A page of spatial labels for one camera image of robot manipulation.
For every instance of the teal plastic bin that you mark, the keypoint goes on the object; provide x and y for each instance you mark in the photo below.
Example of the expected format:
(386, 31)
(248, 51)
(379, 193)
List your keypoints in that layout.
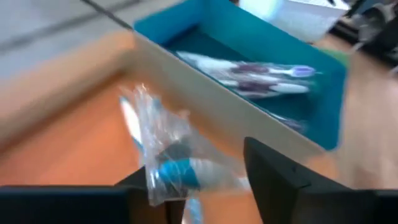
(248, 34)

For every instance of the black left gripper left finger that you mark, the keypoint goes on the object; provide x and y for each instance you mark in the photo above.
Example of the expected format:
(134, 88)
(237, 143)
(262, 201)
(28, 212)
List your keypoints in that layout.
(77, 205)

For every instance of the orange plastic bin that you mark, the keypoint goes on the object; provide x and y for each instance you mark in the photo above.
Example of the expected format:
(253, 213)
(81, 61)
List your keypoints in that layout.
(77, 140)

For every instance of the white perforated plastic basket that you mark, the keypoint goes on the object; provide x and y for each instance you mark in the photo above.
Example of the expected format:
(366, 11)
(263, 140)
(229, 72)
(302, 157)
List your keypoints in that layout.
(304, 21)

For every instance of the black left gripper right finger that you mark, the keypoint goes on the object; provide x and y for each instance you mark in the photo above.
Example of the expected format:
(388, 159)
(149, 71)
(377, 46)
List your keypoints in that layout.
(304, 202)

